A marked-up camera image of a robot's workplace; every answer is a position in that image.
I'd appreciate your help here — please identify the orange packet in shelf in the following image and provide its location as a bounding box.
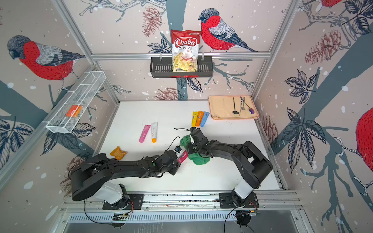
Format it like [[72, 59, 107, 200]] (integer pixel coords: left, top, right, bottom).
[[66, 105, 83, 117]]

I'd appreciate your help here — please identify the Chuba cassava chips bag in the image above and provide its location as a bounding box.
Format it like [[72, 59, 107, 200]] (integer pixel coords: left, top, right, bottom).
[[171, 30, 201, 72]]

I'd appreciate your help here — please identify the red pink toothpaste tube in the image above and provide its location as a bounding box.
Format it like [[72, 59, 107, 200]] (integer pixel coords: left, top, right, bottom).
[[177, 150, 188, 164]]

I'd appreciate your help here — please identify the orange snack packet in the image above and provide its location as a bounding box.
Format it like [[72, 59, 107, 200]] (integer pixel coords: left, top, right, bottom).
[[110, 146, 127, 161]]

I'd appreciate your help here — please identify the orange toothpaste tube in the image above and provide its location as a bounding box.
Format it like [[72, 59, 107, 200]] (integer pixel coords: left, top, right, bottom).
[[195, 111, 204, 127]]

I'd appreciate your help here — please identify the yellow toothpaste tube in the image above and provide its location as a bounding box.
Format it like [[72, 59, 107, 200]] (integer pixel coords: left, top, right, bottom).
[[191, 112, 199, 127]]

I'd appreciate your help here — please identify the white toothpaste tube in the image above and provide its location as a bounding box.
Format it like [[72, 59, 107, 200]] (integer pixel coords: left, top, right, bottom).
[[151, 122, 158, 143]]

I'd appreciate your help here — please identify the pink tray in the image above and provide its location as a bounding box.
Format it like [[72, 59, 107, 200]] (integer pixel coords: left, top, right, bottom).
[[208, 95, 260, 120]]

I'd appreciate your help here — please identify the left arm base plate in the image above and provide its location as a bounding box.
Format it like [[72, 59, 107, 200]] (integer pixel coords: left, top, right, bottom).
[[103, 194, 144, 210]]

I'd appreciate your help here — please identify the white wire wall shelf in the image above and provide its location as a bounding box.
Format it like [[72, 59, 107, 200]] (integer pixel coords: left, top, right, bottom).
[[44, 71, 106, 134]]

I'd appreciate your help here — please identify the patterned handle utensil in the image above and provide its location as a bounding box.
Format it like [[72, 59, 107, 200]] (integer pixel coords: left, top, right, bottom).
[[239, 100, 244, 115]]

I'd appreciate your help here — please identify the black spoon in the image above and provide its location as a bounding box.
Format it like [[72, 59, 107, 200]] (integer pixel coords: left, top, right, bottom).
[[232, 98, 239, 115]]

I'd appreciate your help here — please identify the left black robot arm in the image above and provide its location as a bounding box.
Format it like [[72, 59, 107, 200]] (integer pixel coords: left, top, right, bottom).
[[70, 150, 181, 201]]

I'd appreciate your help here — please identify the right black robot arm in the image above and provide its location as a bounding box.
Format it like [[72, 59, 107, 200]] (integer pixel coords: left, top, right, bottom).
[[189, 127, 273, 207]]

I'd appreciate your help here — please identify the black wire wall basket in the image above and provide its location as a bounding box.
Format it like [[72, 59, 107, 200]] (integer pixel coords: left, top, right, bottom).
[[150, 57, 213, 78]]

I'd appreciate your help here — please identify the magenta toothpaste tube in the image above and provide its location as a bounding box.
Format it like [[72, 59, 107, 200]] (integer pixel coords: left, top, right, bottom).
[[139, 124, 151, 143]]

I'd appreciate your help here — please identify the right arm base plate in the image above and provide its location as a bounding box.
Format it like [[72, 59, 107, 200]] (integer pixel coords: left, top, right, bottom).
[[218, 192, 259, 209]]

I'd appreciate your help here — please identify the green cleaning cloth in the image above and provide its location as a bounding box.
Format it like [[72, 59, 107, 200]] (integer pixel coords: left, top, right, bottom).
[[180, 136, 210, 166]]

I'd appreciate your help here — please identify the iridescent purple spoon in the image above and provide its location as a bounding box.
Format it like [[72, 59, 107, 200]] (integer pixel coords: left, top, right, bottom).
[[240, 97, 255, 114]]

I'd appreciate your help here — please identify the blue toothpaste tube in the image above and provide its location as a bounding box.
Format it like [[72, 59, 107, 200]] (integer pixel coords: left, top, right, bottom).
[[200, 112, 210, 127]]

